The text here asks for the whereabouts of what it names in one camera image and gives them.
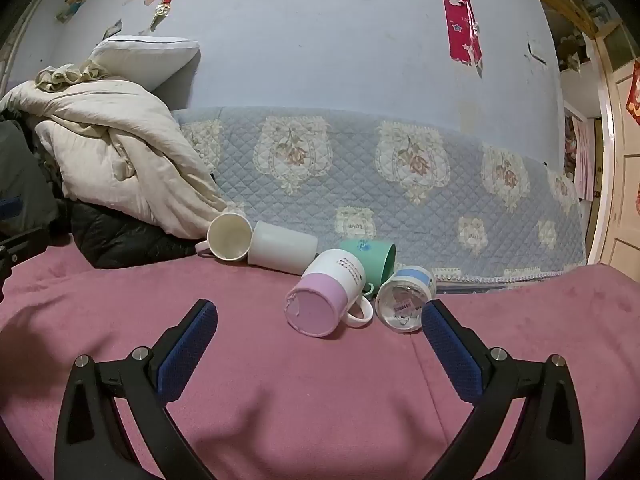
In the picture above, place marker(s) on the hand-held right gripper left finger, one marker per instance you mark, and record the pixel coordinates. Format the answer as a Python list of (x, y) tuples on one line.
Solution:
[(186, 350)]

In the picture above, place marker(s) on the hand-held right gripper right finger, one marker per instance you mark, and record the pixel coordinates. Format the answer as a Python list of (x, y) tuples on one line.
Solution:
[(454, 355)]

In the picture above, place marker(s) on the pink and white mug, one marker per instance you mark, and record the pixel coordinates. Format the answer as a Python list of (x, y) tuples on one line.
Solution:
[(325, 294)]

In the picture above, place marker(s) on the blue and white cup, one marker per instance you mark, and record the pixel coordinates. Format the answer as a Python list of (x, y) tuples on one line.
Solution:
[(406, 298)]

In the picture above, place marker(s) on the plain white cup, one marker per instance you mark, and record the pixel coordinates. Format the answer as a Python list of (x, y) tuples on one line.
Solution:
[(283, 250)]

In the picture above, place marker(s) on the dark grey cloth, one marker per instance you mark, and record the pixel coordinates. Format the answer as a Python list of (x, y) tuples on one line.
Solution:
[(22, 175)]

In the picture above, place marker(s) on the black jacket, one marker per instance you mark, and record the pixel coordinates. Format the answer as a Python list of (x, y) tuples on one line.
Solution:
[(125, 240)]

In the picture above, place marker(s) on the pink blanket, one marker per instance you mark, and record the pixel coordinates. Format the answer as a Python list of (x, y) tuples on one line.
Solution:
[(300, 385)]

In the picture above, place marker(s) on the green mug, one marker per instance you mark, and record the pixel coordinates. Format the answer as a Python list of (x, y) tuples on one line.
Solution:
[(376, 263)]

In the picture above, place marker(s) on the cream quilt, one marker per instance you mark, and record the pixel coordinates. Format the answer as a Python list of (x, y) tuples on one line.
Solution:
[(115, 155)]

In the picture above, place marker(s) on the blue floral quilted cover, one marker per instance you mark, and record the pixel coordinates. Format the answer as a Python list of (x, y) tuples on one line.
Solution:
[(380, 180)]

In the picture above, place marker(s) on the white pillow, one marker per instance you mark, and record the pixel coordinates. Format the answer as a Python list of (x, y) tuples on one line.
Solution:
[(145, 60)]

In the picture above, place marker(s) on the wooden door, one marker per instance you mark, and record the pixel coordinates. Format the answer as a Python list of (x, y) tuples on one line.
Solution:
[(620, 160)]

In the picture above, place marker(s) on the red wall banner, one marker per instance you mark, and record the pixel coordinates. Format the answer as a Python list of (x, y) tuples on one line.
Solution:
[(461, 10)]

